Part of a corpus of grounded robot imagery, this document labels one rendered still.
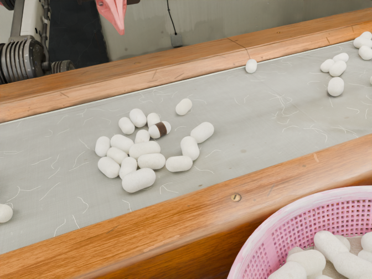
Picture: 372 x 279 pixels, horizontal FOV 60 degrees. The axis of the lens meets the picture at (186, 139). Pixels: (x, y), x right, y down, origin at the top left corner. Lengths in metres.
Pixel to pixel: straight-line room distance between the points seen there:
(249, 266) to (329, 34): 0.59
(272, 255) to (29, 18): 0.77
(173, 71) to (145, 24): 1.93
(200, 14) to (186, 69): 2.03
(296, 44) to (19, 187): 0.56
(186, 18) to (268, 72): 2.02
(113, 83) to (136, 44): 1.97
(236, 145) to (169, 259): 0.18
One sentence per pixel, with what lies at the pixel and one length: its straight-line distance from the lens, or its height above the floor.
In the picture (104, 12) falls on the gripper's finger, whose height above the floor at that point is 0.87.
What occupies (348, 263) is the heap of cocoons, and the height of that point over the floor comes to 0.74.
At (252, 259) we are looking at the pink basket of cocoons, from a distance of 0.27.
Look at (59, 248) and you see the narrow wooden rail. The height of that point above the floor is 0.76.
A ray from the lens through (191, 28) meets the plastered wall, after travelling 2.62.
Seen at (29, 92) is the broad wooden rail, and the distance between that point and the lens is 0.61.
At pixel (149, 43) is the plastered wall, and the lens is 2.56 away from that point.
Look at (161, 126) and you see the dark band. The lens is 0.43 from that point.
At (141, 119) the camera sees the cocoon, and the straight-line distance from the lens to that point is 0.45.
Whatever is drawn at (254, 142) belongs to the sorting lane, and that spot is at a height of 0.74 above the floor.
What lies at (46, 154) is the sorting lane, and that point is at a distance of 0.46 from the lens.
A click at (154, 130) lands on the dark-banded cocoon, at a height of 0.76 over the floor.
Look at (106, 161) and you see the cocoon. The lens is 0.38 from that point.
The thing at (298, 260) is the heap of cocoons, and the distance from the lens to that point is 0.29.
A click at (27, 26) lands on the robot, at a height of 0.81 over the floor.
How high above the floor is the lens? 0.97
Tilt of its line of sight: 34 degrees down
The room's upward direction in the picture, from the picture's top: 6 degrees counter-clockwise
